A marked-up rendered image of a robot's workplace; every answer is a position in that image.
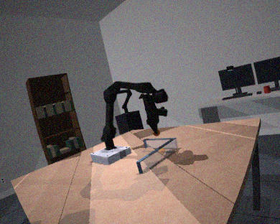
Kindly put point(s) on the clear low walls forming corner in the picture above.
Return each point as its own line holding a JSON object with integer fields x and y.
{"x": 150, "y": 161}

